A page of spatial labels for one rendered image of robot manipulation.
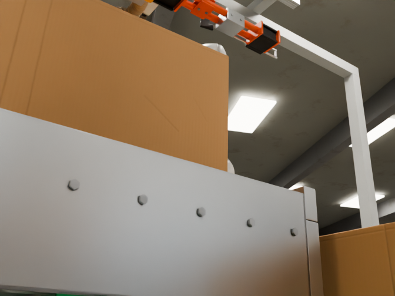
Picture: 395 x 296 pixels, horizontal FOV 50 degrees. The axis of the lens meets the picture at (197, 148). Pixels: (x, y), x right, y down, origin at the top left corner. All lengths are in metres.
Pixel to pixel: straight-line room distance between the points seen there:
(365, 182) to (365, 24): 2.20
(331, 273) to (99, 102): 0.50
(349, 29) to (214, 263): 5.41
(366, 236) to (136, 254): 0.40
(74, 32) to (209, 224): 0.42
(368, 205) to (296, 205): 3.79
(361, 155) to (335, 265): 3.90
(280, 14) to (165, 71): 4.69
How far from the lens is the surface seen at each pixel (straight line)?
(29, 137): 0.52
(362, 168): 4.62
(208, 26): 1.38
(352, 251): 0.77
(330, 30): 5.85
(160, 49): 0.87
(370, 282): 0.75
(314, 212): 0.75
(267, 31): 1.43
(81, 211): 0.51
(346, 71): 5.06
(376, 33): 6.06
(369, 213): 4.47
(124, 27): 0.86
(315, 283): 0.72
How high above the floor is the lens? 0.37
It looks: 24 degrees up
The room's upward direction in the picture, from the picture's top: 2 degrees clockwise
